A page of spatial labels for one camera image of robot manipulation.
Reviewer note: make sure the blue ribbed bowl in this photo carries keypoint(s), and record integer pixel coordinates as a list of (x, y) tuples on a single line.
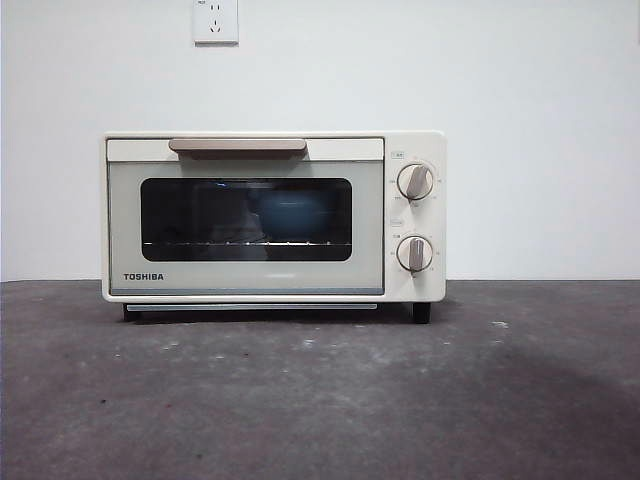
[(295, 217)]

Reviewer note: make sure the glass-window oven door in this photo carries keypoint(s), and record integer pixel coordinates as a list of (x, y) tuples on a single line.
[(125, 220)]

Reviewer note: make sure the small cream oven knob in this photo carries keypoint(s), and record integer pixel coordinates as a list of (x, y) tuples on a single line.
[(414, 253)]

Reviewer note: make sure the large cream oven knob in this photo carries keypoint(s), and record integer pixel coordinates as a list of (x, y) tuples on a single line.
[(415, 182)]

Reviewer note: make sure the cream Toshiba toaster oven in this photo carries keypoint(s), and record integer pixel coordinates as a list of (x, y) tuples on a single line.
[(415, 145)]

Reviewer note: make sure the silver oven crumb tray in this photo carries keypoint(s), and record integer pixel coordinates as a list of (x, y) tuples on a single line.
[(165, 306)]

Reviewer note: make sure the white wall socket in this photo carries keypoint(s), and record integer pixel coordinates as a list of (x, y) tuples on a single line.
[(216, 22)]

